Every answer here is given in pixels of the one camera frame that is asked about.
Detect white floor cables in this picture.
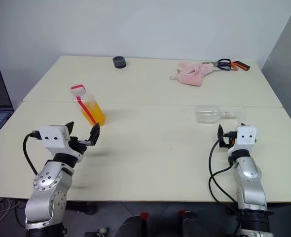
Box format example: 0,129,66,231
0,197,21,224

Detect black round cap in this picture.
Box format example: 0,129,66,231
112,56,127,69

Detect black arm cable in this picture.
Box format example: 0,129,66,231
23,130,42,176
208,134,244,237

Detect small white wheel base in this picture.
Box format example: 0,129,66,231
84,226,109,237

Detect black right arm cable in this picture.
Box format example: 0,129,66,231
208,134,244,237

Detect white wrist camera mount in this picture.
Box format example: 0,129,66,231
228,125,257,157
38,125,84,163

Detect orange black handled shears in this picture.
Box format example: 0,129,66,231
211,61,251,72

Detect bottle of orange liquid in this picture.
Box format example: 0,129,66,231
70,84,107,126

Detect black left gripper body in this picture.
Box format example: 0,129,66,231
69,136,92,156

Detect pink towel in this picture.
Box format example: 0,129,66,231
169,62,214,87

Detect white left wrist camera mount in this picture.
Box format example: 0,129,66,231
38,125,84,163

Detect blue handled scissors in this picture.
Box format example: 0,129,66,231
201,58,232,71

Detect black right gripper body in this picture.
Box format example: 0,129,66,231
219,132,238,148

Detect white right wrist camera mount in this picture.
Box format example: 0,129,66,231
228,125,257,157

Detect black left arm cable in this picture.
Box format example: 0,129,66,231
23,130,42,176

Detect dark rounded shape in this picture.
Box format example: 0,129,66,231
115,211,151,237
178,209,212,237

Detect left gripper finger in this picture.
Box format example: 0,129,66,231
64,121,75,136
87,122,101,147

